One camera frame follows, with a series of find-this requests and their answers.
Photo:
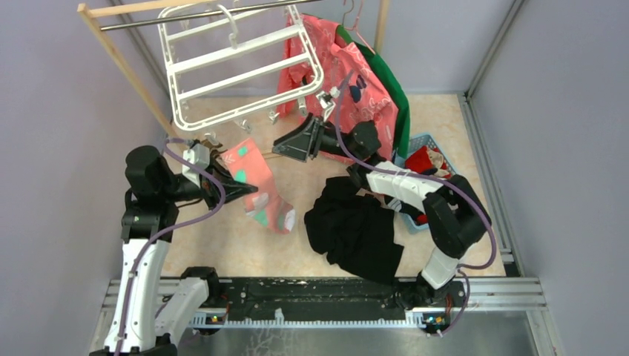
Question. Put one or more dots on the pink printed shirt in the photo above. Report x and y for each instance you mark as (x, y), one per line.
(364, 97)

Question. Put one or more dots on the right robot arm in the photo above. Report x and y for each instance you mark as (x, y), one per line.
(455, 216)

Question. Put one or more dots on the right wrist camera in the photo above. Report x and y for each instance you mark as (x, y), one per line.
(327, 101)

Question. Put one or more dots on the beige and red animal sock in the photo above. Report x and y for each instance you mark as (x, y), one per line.
(428, 161)

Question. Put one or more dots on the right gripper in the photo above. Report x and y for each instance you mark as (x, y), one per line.
(303, 142)

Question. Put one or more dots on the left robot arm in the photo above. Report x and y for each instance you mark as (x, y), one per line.
(157, 203)

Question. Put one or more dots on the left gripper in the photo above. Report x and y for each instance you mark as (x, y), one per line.
(232, 189)

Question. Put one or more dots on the pink sock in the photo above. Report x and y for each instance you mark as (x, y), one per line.
(246, 164)

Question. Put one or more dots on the black cloth pile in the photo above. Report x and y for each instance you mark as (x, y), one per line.
(354, 232)

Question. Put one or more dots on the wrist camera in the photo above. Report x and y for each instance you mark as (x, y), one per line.
(197, 156)
(327, 101)

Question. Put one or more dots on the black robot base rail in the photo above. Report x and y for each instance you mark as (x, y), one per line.
(353, 303)

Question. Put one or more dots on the wooden frame post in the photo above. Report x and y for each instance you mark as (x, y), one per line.
(106, 41)

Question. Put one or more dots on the white plastic sock hanger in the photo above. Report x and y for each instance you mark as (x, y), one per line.
(223, 68)

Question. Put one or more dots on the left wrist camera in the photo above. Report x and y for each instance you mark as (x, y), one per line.
(197, 156)

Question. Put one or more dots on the light blue plastic basket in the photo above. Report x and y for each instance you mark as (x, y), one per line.
(415, 143)

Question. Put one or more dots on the green garment on hanger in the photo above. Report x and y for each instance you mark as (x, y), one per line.
(378, 66)

